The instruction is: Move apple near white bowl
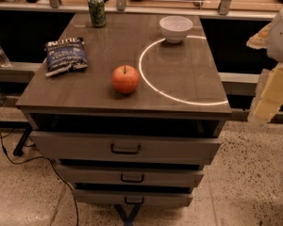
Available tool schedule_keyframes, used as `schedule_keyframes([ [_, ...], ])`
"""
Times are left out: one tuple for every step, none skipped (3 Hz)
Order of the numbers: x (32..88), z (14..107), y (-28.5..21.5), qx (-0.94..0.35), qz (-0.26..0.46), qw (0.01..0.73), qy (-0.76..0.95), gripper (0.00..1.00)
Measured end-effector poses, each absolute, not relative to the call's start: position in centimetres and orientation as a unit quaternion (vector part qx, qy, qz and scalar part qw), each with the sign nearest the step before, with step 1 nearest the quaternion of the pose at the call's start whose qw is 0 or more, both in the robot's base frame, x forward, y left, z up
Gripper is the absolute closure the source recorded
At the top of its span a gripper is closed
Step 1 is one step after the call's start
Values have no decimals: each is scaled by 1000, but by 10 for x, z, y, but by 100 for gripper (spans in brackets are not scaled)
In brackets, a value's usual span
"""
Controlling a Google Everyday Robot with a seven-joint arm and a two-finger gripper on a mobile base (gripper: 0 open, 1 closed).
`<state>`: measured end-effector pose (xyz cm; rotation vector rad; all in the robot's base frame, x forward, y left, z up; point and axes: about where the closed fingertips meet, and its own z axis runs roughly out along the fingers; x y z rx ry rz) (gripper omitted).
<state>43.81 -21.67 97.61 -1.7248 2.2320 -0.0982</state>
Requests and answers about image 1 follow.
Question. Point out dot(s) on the drawer with handle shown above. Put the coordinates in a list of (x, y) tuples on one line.
[(122, 148), (135, 177), (126, 197)]

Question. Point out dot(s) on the green soda can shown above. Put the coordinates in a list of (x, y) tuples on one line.
[(97, 12)]

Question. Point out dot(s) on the grey drawer cabinet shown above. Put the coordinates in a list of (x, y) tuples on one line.
[(180, 93)]

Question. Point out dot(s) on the top drawer with handle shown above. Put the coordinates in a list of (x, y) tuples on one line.
[(122, 148)]

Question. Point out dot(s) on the bottom drawer with handle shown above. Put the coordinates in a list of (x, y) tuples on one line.
[(126, 197)]

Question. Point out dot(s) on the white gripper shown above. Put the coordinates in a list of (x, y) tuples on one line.
[(281, 37)]

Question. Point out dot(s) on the red apple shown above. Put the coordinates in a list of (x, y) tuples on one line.
[(125, 79)]

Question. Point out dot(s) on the blue chip bag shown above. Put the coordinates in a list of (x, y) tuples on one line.
[(65, 55)]

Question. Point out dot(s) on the white bowl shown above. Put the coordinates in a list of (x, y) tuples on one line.
[(175, 28)]

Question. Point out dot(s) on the middle drawer with handle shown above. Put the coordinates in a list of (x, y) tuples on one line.
[(135, 177)]

